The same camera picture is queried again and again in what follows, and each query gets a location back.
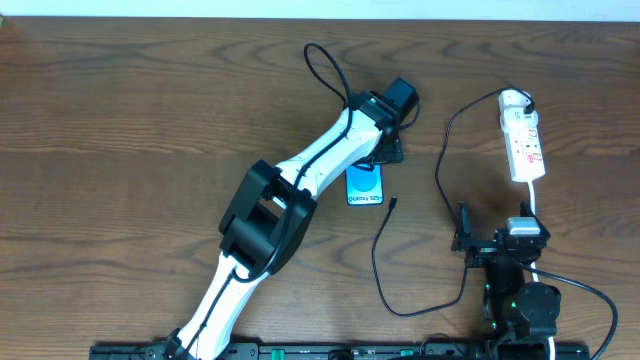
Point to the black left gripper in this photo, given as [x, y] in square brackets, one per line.
[391, 151]

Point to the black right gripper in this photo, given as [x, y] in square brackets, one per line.
[488, 251]

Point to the blue screen smartphone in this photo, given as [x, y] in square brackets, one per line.
[364, 187]

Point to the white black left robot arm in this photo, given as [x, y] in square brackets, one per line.
[272, 209]

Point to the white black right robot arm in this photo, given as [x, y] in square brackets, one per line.
[523, 313]

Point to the white USB charger plug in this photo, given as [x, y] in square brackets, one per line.
[515, 119]

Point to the white power strip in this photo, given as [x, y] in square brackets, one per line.
[523, 148]

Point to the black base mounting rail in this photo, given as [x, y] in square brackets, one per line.
[253, 351]

